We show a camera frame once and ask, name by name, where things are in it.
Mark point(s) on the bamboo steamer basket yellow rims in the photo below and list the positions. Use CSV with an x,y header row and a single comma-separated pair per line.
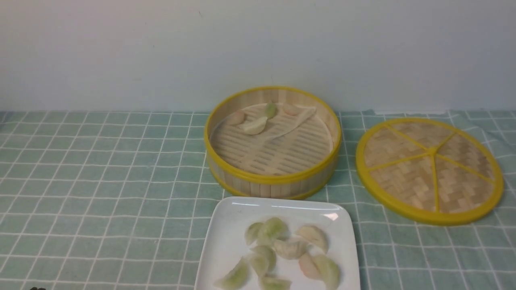
x,y
294,156

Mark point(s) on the pale dumpling in steamer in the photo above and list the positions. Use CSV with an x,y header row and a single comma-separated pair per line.
x,y
254,127

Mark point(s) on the white square plate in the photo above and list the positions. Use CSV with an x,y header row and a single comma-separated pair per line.
x,y
225,243

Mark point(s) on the large green dumpling top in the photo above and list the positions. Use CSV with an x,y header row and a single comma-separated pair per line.
x,y
271,230

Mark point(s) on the green checkered tablecloth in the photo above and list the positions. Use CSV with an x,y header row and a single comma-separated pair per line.
x,y
123,200

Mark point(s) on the pink dumpling steamer back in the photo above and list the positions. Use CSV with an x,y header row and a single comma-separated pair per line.
x,y
291,110

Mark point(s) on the green dumpling in steamer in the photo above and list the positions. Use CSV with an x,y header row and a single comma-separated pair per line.
x,y
270,110

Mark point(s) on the pink white dumpling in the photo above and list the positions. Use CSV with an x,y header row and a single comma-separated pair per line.
x,y
308,267

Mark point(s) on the small green dumpling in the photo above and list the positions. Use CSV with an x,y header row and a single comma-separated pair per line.
x,y
251,233

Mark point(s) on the woven bamboo steamer lid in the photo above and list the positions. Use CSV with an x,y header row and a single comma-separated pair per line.
x,y
429,171

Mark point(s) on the pink dumpling steamer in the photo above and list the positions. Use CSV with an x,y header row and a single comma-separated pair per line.
x,y
291,110
236,118

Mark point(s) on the green dumpling bottom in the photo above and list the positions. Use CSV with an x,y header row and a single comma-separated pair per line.
x,y
273,283

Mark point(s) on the pink dumpling steamer left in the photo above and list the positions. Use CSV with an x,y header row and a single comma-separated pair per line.
x,y
236,118

